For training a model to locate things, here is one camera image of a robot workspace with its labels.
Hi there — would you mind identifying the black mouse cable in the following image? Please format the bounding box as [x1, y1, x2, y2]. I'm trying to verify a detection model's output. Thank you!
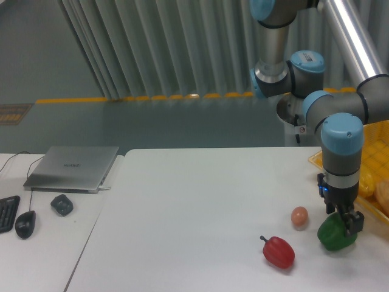
[26, 154, 46, 211]

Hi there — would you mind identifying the yellow plastic basket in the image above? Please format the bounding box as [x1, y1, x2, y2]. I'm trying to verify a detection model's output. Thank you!
[308, 120, 389, 218]

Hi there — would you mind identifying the yellow bell pepper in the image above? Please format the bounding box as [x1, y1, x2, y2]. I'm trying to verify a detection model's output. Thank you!
[359, 171, 376, 198]

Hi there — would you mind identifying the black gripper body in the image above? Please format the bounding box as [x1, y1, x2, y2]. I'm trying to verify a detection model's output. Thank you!
[317, 173, 359, 213]

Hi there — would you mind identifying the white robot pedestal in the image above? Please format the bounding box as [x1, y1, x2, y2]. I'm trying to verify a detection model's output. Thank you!
[276, 93, 325, 147]

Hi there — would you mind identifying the grey pleated curtain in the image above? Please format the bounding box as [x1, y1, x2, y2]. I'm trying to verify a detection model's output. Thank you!
[57, 0, 356, 100]

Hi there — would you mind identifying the green bell pepper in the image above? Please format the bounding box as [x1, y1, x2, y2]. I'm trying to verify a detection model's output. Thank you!
[317, 212, 357, 251]

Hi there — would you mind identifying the bread roll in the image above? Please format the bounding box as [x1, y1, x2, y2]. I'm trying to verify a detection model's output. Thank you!
[374, 179, 388, 217]

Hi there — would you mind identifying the black computer mouse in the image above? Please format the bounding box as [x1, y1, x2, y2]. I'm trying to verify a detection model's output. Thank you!
[15, 210, 36, 240]

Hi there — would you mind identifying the small black device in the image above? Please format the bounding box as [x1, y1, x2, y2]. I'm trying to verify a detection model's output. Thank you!
[50, 194, 74, 217]

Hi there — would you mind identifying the silver closed laptop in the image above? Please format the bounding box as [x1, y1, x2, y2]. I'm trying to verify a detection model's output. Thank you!
[24, 146, 119, 193]

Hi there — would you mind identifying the brown egg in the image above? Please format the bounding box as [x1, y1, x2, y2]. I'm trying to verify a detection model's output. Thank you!
[291, 206, 309, 230]

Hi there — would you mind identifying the black keyboard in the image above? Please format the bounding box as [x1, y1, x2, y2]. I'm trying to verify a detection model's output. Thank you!
[0, 195, 20, 233]

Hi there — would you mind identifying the red bell pepper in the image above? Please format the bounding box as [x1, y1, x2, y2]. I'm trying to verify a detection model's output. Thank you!
[260, 235, 295, 269]

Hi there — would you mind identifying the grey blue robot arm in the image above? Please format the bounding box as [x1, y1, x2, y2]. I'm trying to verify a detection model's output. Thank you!
[249, 1, 388, 237]

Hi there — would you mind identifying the black laptop cable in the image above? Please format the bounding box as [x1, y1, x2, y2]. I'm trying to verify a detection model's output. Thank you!
[0, 151, 31, 173]

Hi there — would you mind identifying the black pedestal cable with tag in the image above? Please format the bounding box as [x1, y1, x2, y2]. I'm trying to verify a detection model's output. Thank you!
[293, 114, 306, 144]

